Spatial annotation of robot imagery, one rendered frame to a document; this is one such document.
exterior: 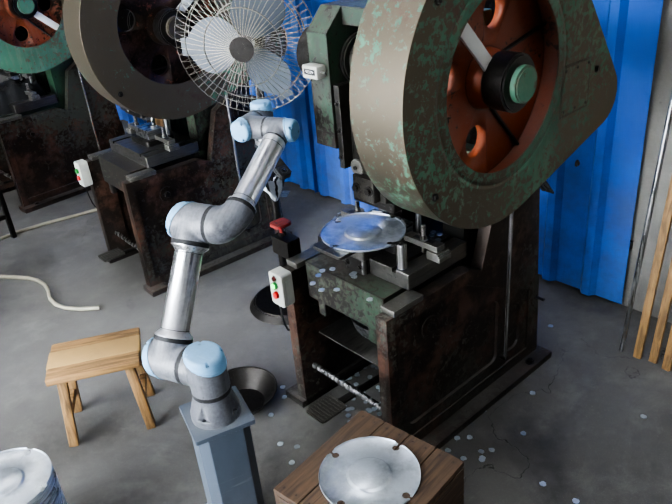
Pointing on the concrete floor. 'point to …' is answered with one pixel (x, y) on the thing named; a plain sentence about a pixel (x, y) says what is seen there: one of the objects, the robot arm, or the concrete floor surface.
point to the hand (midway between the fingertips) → (276, 198)
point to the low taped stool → (76, 363)
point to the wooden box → (438, 470)
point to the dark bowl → (254, 386)
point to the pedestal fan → (201, 37)
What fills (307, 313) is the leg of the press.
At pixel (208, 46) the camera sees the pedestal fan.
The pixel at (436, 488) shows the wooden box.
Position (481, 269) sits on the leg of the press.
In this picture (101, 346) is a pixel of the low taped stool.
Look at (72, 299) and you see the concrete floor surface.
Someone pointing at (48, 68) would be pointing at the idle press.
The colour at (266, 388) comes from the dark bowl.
